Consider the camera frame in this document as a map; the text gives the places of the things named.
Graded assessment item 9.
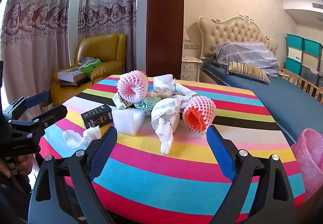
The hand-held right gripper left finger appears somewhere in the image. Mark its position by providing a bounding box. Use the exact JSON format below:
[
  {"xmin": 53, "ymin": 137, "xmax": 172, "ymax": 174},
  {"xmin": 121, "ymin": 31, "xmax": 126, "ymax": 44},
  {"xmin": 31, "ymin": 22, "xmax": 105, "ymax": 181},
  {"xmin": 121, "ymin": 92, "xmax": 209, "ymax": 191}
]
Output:
[{"xmin": 28, "ymin": 125, "xmax": 119, "ymax": 224}]

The beige storage box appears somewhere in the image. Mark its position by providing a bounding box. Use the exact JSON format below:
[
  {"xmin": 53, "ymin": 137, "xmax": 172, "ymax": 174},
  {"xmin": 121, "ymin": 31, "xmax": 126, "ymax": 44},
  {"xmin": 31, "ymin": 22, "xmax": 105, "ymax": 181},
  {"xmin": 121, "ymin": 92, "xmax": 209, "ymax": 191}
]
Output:
[{"xmin": 302, "ymin": 52, "xmax": 321, "ymax": 70}]

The small white tissue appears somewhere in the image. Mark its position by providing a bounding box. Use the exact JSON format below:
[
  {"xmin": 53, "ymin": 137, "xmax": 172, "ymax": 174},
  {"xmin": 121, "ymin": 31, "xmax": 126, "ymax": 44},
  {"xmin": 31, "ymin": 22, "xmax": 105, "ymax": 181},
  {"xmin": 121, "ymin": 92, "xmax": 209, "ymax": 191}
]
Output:
[{"xmin": 63, "ymin": 125, "xmax": 103, "ymax": 149}]

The white foam block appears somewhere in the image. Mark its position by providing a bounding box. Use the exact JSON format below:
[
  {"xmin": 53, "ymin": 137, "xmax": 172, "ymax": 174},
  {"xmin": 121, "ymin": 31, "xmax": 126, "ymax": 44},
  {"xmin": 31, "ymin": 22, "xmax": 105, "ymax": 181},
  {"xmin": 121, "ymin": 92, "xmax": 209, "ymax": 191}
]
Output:
[{"xmin": 111, "ymin": 107, "xmax": 147, "ymax": 136}]

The orange pink foam fruit net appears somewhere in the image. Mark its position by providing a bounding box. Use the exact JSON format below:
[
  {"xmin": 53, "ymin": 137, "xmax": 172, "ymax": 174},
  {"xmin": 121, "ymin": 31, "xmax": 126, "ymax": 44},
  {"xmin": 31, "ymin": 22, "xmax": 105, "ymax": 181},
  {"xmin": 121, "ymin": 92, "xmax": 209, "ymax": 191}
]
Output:
[{"xmin": 182, "ymin": 96, "xmax": 217, "ymax": 134}]

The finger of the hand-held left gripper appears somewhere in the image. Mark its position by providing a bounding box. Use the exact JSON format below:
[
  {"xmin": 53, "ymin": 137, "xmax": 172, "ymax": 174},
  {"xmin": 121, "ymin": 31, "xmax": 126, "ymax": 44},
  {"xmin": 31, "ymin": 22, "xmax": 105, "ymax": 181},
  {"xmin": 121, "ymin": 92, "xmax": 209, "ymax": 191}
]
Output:
[
  {"xmin": 9, "ymin": 91, "xmax": 50, "ymax": 115},
  {"xmin": 7, "ymin": 105, "xmax": 68, "ymax": 137}
]

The person's left hand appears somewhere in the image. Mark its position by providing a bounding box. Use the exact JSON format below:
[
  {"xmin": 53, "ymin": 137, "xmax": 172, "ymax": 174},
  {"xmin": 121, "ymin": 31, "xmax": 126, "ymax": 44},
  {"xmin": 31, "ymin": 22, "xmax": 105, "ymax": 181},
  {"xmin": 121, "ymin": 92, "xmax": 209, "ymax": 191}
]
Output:
[{"xmin": 0, "ymin": 155, "xmax": 34, "ymax": 178}]

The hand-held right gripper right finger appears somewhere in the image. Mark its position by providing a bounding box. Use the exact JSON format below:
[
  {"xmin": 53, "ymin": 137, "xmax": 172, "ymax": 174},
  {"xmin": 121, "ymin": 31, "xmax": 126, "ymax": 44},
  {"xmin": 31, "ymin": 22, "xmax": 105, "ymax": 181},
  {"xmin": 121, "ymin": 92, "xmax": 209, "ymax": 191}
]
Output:
[{"xmin": 206, "ymin": 125, "xmax": 296, "ymax": 224}]

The striped pillow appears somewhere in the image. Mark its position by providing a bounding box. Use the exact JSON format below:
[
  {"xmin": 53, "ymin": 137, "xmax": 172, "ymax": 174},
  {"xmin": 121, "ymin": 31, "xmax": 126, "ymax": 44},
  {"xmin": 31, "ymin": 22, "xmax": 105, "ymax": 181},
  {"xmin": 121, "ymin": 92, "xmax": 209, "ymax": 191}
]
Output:
[{"xmin": 227, "ymin": 62, "xmax": 270, "ymax": 85}]

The beige tufted headboard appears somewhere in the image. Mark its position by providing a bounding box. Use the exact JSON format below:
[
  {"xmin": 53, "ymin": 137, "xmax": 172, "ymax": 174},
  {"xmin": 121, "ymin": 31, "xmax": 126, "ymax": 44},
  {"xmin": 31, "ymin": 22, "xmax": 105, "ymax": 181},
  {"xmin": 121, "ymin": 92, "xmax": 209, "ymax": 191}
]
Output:
[{"xmin": 198, "ymin": 15, "xmax": 278, "ymax": 59}]

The person's dark clothing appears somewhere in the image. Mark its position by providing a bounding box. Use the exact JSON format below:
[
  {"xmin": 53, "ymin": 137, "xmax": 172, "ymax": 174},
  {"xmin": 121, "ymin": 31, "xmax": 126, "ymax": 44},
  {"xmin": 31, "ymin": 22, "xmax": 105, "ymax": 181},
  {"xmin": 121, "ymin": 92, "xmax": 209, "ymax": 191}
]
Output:
[{"xmin": 0, "ymin": 184, "xmax": 31, "ymax": 224}]

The pale pink foam fruit net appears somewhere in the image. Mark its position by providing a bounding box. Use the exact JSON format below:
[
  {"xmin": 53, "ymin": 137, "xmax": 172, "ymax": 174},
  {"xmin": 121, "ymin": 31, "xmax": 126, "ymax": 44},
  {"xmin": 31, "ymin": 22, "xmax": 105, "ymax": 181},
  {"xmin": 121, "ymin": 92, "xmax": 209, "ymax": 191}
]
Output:
[{"xmin": 117, "ymin": 70, "xmax": 149, "ymax": 103}]

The pink-lined waste bin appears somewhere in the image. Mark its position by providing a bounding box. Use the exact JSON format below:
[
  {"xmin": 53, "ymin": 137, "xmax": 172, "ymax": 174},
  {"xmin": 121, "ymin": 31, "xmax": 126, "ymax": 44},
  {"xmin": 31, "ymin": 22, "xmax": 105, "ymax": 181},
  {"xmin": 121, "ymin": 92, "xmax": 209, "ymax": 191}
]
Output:
[{"xmin": 290, "ymin": 127, "xmax": 323, "ymax": 202}]

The flat brown box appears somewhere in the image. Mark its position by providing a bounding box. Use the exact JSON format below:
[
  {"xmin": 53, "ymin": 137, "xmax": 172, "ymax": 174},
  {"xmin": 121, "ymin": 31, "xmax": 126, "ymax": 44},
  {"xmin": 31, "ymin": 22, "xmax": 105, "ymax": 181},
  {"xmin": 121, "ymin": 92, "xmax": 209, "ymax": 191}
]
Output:
[{"xmin": 59, "ymin": 79, "xmax": 84, "ymax": 87}]

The wooden crib rail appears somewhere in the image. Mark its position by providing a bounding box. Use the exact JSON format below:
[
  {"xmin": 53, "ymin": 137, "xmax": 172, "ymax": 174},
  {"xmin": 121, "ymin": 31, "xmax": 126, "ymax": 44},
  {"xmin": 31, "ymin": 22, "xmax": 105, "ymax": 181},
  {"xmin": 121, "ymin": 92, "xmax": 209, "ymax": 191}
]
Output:
[{"xmin": 279, "ymin": 62, "xmax": 323, "ymax": 103}]

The green wavy striped cloth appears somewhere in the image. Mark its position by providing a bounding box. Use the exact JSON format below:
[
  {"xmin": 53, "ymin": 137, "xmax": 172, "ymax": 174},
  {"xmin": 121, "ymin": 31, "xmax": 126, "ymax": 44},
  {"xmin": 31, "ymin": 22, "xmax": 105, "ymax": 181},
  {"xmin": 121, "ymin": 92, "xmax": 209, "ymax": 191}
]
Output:
[{"xmin": 134, "ymin": 98, "xmax": 162, "ymax": 116}]

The lilac duvet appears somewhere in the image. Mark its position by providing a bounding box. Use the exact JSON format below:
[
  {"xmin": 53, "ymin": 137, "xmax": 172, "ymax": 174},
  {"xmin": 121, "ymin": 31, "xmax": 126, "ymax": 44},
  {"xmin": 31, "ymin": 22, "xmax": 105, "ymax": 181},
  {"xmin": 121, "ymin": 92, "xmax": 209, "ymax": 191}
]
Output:
[{"xmin": 211, "ymin": 42, "xmax": 279, "ymax": 78}]

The lace-patterned curtain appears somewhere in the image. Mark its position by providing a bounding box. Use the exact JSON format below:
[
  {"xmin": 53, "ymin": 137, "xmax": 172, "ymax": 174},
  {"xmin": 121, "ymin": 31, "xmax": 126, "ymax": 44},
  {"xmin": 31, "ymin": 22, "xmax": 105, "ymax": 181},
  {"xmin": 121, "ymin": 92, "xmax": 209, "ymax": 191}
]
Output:
[
  {"xmin": 0, "ymin": 0, "xmax": 77, "ymax": 123},
  {"xmin": 78, "ymin": 0, "xmax": 139, "ymax": 75}
]

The blue bed mattress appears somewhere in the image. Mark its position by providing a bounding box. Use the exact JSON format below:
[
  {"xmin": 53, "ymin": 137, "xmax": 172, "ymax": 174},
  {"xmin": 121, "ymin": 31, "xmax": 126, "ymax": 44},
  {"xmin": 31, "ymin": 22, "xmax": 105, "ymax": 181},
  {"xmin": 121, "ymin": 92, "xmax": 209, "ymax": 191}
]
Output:
[{"xmin": 202, "ymin": 61, "xmax": 323, "ymax": 144}]

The yellow leather armchair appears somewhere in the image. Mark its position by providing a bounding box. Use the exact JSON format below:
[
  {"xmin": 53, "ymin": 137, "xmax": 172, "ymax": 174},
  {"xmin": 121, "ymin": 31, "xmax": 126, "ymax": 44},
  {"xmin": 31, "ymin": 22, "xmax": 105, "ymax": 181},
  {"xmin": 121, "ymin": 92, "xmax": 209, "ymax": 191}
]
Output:
[{"xmin": 50, "ymin": 33, "xmax": 127, "ymax": 107}]

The colourful striped tablecloth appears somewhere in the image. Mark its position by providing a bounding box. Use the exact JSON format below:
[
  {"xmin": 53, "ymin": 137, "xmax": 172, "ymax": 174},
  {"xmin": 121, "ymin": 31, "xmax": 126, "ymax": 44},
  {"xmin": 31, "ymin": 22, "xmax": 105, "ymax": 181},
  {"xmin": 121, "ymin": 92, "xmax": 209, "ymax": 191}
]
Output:
[{"xmin": 39, "ymin": 75, "xmax": 307, "ymax": 224}]

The white nightstand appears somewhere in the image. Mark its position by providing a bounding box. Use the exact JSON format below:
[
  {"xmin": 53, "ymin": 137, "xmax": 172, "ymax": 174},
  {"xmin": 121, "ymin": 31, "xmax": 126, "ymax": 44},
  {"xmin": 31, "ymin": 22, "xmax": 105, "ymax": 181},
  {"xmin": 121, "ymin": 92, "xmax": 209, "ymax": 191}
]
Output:
[{"xmin": 181, "ymin": 56, "xmax": 203, "ymax": 82}]

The green plastic package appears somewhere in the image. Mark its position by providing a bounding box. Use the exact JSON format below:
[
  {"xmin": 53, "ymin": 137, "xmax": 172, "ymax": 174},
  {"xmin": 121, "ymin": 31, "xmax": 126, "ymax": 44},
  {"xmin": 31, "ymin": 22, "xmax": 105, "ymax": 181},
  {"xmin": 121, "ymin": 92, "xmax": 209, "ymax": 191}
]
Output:
[{"xmin": 79, "ymin": 59, "xmax": 102, "ymax": 75}]

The large white paper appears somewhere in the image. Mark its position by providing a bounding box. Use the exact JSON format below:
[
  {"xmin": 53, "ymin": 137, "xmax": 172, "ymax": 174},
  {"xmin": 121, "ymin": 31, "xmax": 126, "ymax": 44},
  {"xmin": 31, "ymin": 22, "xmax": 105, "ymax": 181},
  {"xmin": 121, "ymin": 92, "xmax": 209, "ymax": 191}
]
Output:
[{"xmin": 151, "ymin": 95, "xmax": 192, "ymax": 155}]

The brown wooden panel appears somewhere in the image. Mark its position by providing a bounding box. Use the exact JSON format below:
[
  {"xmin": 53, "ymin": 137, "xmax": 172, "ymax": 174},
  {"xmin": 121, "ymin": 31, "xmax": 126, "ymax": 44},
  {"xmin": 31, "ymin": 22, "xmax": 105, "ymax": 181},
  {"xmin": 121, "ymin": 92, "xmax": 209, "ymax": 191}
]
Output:
[{"xmin": 146, "ymin": 0, "xmax": 184, "ymax": 80}]

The small black box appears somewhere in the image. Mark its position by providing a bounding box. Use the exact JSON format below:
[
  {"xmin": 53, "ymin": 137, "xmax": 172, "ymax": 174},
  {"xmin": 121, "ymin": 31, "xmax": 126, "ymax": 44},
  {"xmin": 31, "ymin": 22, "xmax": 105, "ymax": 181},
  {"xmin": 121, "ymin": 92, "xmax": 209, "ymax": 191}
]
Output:
[{"xmin": 81, "ymin": 104, "xmax": 113, "ymax": 128}]

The clear storage box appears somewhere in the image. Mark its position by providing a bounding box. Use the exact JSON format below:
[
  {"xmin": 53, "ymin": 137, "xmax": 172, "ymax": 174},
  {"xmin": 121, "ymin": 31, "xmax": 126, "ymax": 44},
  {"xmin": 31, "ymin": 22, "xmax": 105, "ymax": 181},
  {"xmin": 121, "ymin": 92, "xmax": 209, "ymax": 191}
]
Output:
[{"xmin": 301, "ymin": 65, "xmax": 320, "ymax": 85}]

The white storage box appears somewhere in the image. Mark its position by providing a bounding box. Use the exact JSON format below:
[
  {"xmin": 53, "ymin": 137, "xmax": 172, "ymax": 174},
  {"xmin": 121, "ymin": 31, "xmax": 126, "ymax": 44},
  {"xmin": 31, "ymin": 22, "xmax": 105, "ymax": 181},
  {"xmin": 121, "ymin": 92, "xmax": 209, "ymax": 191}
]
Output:
[{"xmin": 288, "ymin": 47, "xmax": 303, "ymax": 63}]

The twisted white paper wad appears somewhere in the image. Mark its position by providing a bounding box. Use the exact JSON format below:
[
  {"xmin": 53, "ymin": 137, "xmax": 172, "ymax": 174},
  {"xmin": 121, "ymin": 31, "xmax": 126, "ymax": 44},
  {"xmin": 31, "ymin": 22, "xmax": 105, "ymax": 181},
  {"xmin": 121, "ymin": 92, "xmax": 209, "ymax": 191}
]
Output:
[{"xmin": 153, "ymin": 74, "xmax": 197, "ymax": 99}]

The teal storage box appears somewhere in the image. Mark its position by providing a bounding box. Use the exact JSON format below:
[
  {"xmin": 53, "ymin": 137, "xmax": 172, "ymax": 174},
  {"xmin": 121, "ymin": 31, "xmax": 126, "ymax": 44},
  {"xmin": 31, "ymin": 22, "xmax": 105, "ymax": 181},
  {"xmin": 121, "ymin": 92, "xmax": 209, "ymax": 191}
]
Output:
[
  {"xmin": 304, "ymin": 38, "xmax": 323, "ymax": 58},
  {"xmin": 286, "ymin": 33, "xmax": 304, "ymax": 50},
  {"xmin": 286, "ymin": 57, "xmax": 303, "ymax": 75}
]

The flat white box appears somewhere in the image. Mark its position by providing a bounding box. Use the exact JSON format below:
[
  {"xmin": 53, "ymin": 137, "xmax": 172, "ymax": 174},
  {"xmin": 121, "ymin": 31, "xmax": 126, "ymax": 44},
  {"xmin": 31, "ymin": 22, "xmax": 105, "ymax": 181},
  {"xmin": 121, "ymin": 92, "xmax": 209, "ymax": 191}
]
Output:
[{"xmin": 57, "ymin": 66, "xmax": 87, "ymax": 82}]

